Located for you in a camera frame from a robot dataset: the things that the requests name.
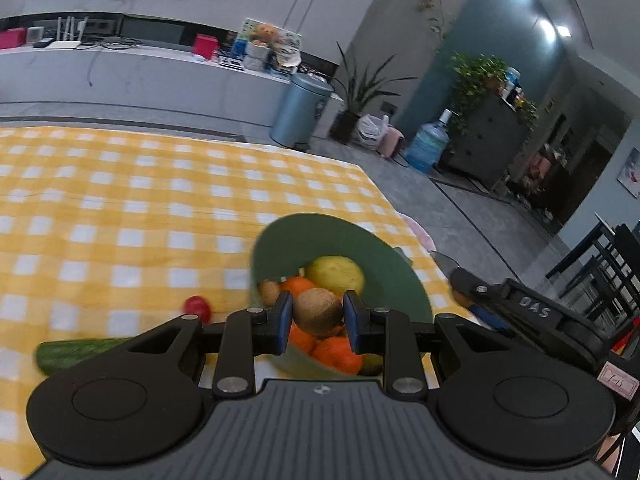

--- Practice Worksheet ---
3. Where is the blue-grey trash can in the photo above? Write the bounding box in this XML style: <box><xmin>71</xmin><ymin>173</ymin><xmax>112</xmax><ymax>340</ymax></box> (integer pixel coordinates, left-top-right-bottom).
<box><xmin>270</xmin><ymin>73</ymin><xmax>333</xmax><ymax>152</ymax></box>

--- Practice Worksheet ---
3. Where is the green cucumber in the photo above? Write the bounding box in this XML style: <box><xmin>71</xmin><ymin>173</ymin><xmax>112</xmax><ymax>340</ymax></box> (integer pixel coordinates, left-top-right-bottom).
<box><xmin>35</xmin><ymin>338</ymin><xmax>128</xmax><ymax>376</ymax></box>

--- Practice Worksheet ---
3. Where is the orange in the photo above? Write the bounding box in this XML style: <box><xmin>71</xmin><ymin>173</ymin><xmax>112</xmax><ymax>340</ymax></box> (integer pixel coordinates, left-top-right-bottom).
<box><xmin>280</xmin><ymin>275</ymin><xmax>316</xmax><ymax>299</ymax></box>
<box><xmin>310</xmin><ymin>337</ymin><xmax>363</xmax><ymax>375</ymax></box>

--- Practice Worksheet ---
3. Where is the potted spiky plant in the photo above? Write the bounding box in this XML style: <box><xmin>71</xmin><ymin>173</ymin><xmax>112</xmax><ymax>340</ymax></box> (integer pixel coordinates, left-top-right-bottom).
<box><xmin>329</xmin><ymin>44</ymin><xmax>416</xmax><ymax>144</ymax></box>

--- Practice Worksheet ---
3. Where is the green plastic bowl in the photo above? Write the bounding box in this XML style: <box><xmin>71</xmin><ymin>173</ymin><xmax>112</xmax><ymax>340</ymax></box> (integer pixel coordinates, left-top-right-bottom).
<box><xmin>249</xmin><ymin>212</ymin><xmax>434</xmax><ymax>380</ymax></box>

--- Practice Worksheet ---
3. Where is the yellow lemon in bowl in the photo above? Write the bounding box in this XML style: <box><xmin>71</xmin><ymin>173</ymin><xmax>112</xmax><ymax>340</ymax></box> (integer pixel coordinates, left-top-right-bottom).
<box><xmin>305</xmin><ymin>256</ymin><xmax>366</xmax><ymax>298</ymax></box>

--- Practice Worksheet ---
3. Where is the blue water jug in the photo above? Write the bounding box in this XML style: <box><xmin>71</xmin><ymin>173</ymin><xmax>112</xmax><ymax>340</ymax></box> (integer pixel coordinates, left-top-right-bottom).
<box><xmin>405</xmin><ymin>108</ymin><xmax>452</xmax><ymax>174</ymax></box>

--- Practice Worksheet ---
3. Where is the red cherry tomato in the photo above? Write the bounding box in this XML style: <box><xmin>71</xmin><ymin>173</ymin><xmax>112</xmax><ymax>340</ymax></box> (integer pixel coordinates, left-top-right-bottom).
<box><xmin>182</xmin><ymin>296</ymin><xmax>212</xmax><ymax>324</ymax></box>

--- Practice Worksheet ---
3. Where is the yellow checkered tablecloth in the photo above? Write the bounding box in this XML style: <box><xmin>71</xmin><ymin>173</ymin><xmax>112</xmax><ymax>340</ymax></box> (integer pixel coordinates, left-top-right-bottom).
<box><xmin>1</xmin><ymin>127</ymin><xmax>459</xmax><ymax>479</ymax></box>

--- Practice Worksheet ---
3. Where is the long grey counter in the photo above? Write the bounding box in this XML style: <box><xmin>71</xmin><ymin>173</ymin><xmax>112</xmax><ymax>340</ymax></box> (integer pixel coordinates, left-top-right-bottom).
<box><xmin>0</xmin><ymin>12</ymin><xmax>296</xmax><ymax>134</ymax></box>

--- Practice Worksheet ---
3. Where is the brown kiwi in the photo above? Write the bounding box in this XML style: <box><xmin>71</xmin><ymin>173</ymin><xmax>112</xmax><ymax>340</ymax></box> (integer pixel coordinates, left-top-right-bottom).
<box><xmin>257</xmin><ymin>280</ymin><xmax>281</xmax><ymax>308</ymax></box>
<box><xmin>293</xmin><ymin>287</ymin><xmax>343</xmax><ymax>337</ymax></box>

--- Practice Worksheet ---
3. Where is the dark cabinet with plants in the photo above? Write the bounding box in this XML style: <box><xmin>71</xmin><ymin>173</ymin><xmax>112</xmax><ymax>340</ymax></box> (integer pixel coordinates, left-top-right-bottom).
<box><xmin>444</xmin><ymin>53</ymin><xmax>538</xmax><ymax>188</ymax></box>

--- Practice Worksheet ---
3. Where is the red box on counter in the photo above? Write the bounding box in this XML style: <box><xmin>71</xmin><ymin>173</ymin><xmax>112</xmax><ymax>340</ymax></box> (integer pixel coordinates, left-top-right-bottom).
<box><xmin>192</xmin><ymin>34</ymin><xmax>219</xmax><ymax>61</ymax></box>

